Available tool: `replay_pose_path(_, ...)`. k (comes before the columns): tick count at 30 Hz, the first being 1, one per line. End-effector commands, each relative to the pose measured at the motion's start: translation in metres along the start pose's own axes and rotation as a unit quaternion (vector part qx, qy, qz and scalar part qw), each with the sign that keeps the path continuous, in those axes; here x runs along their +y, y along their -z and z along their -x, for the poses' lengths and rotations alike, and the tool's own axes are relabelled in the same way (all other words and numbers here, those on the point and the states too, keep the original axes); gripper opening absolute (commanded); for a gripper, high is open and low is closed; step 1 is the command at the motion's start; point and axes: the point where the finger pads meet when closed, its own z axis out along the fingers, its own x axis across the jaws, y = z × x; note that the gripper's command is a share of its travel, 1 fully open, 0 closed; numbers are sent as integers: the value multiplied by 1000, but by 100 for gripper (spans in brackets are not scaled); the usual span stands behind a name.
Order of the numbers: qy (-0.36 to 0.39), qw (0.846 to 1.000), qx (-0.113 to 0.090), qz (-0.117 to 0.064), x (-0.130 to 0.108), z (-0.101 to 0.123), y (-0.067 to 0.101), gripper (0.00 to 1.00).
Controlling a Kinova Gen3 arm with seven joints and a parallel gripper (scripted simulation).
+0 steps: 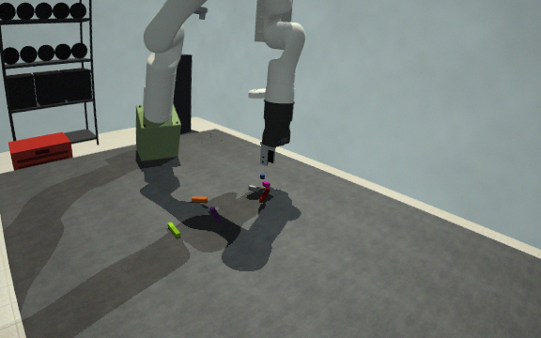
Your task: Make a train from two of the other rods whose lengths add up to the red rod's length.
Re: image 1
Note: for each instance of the lime green rod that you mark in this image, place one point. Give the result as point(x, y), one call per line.
point(174, 230)

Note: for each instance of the orange rod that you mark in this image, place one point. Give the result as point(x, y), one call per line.
point(199, 199)

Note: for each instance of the red rod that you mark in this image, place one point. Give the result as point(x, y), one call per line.
point(264, 195)

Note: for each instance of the purple rod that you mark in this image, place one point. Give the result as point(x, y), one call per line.
point(215, 214)

